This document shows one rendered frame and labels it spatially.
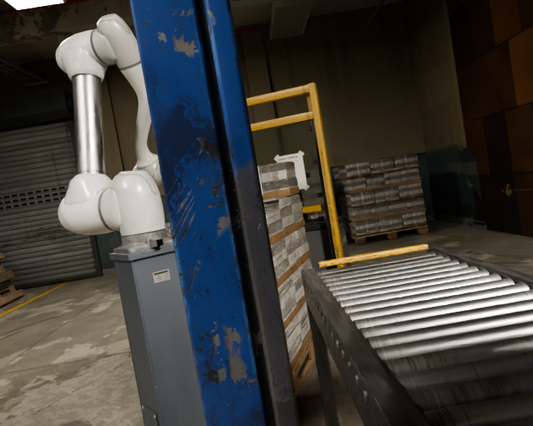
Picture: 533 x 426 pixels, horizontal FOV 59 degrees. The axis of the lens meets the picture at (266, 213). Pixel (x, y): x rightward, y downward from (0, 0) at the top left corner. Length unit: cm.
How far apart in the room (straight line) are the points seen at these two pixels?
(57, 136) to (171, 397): 832
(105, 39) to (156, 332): 105
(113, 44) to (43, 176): 801
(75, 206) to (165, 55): 138
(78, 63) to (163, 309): 94
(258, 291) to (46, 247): 948
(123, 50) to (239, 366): 157
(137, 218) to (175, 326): 39
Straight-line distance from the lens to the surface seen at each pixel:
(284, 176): 305
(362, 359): 91
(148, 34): 41
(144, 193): 162
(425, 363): 90
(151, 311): 162
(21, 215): 997
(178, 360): 169
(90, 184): 175
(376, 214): 758
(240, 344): 41
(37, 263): 994
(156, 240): 162
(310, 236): 375
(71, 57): 194
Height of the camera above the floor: 114
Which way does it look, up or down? 3 degrees down
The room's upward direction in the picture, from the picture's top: 9 degrees counter-clockwise
